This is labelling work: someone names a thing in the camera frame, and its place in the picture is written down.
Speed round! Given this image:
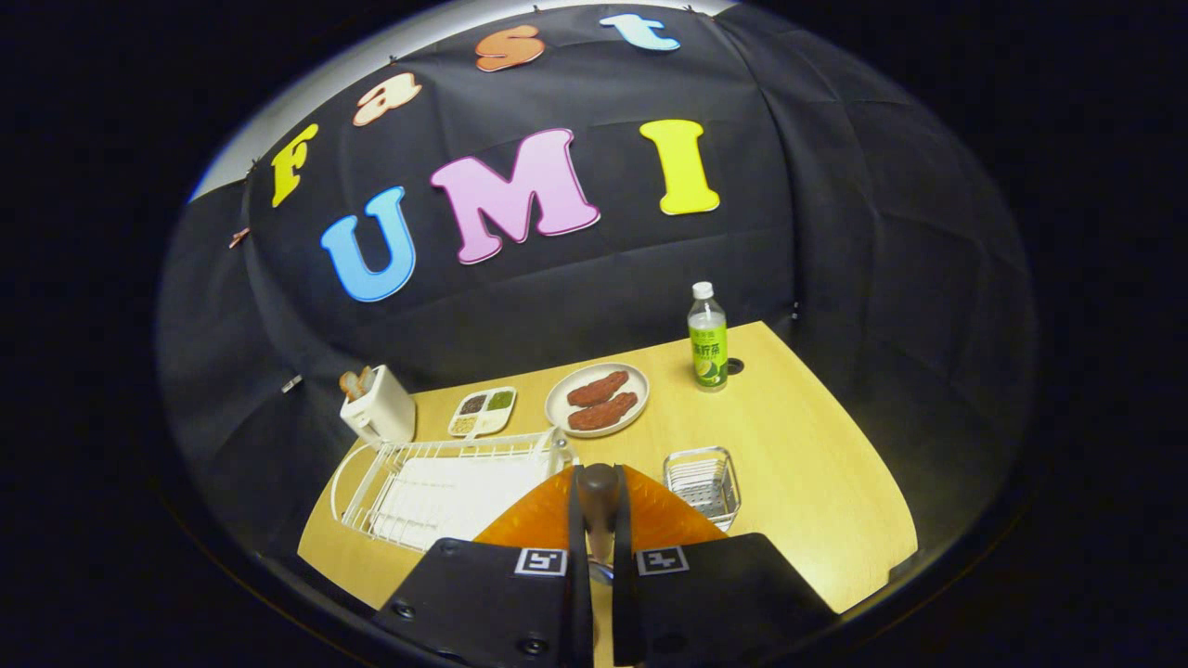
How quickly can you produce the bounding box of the wooden handle spoon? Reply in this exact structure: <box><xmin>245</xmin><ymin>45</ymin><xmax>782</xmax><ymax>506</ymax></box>
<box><xmin>575</xmin><ymin>462</ymin><xmax>623</xmax><ymax>587</ymax></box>

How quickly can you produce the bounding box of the white wire dish rack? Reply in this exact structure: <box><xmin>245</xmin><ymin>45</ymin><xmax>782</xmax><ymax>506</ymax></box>
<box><xmin>330</xmin><ymin>427</ymin><xmax>581</xmax><ymax>555</ymax></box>

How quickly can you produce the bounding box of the silver wire basket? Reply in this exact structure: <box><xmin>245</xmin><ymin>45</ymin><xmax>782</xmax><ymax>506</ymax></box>
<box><xmin>663</xmin><ymin>446</ymin><xmax>743</xmax><ymax>533</ymax></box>

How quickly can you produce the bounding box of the red meat slice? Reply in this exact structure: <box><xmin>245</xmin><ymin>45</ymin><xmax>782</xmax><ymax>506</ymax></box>
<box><xmin>568</xmin><ymin>392</ymin><xmax>639</xmax><ymax>431</ymax></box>
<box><xmin>567</xmin><ymin>370</ymin><xmax>630</xmax><ymax>408</ymax></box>

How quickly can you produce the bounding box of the black backdrop cloth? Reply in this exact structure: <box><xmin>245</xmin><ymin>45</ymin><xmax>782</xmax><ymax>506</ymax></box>
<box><xmin>156</xmin><ymin>0</ymin><xmax>1039</xmax><ymax>576</ymax></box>

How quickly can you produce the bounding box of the white plate with meat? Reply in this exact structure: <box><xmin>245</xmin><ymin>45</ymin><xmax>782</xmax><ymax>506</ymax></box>
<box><xmin>545</xmin><ymin>362</ymin><xmax>651</xmax><ymax>439</ymax></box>

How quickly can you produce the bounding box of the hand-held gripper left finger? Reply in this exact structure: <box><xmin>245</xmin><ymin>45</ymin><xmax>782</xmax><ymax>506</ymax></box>
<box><xmin>371</xmin><ymin>464</ymin><xmax>595</xmax><ymax>668</ymax></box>

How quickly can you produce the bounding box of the white toaster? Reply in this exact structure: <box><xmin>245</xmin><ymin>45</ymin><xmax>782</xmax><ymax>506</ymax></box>
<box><xmin>339</xmin><ymin>365</ymin><xmax>418</xmax><ymax>446</ymax></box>

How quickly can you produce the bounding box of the green label drink bottle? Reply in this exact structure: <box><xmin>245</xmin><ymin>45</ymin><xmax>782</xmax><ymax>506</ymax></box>
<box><xmin>687</xmin><ymin>281</ymin><xmax>730</xmax><ymax>392</ymax></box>

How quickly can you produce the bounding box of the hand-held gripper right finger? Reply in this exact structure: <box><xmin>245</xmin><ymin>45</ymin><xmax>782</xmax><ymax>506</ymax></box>
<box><xmin>611</xmin><ymin>464</ymin><xmax>836</xmax><ymax>667</ymax></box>

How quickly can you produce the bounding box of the white divided dish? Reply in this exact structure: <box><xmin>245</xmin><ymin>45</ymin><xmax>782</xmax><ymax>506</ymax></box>
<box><xmin>448</xmin><ymin>386</ymin><xmax>518</xmax><ymax>440</ymax></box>

